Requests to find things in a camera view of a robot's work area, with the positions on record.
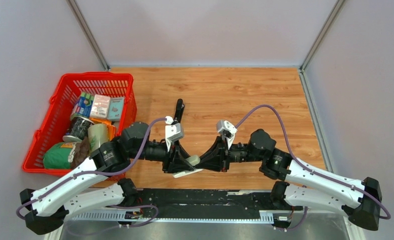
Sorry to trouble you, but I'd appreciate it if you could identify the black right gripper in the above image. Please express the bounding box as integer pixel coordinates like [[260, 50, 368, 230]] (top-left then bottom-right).
[[194, 136, 263, 175]]

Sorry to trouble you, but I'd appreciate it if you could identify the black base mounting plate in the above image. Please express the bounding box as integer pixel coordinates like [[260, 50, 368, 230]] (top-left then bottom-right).
[[119, 188, 293, 220]]

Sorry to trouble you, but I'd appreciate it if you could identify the dark glass jar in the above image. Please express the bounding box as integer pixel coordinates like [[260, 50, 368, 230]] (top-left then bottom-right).
[[62, 116, 94, 143]]

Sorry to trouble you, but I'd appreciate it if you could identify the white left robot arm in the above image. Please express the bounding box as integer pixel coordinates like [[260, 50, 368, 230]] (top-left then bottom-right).
[[16, 116, 184, 235]]

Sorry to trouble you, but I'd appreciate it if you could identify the black stapler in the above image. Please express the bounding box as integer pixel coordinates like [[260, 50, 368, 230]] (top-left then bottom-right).
[[173, 98, 185, 123]]

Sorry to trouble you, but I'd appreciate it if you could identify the red plastic shopping basket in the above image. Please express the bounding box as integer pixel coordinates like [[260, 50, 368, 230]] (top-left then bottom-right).
[[21, 71, 137, 177]]

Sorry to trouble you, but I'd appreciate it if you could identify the green snack bag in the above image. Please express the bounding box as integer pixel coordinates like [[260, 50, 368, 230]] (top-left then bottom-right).
[[43, 142, 81, 170]]

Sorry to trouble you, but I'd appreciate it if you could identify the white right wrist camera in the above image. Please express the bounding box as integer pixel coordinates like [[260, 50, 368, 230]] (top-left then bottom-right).
[[216, 119, 238, 150]]

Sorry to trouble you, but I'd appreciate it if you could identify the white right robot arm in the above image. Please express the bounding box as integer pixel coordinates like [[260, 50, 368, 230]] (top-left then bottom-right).
[[196, 129, 382, 231]]

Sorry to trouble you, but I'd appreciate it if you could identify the teal sponge pack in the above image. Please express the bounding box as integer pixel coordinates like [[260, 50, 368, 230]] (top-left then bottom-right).
[[106, 97, 125, 122]]

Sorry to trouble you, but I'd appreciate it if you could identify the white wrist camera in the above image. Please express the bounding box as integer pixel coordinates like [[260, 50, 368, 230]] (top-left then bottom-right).
[[164, 116, 185, 152], [216, 119, 238, 150]]

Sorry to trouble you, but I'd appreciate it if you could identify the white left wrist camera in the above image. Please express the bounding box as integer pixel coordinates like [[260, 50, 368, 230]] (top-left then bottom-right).
[[164, 116, 185, 152]]

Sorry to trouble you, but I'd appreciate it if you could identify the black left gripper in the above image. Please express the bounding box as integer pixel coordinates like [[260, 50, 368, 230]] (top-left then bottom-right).
[[129, 136, 195, 173]]

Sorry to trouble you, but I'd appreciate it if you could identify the blue green scrubber pack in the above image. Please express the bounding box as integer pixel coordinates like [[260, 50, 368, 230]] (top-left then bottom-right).
[[69, 92, 94, 120]]

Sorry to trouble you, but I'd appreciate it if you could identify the pink sponge pack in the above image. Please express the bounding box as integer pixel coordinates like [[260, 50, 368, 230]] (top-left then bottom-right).
[[89, 94, 111, 119]]

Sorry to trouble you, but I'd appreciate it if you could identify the aluminium slotted cable rail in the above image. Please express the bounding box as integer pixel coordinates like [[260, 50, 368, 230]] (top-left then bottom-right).
[[73, 209, 275, 224]]

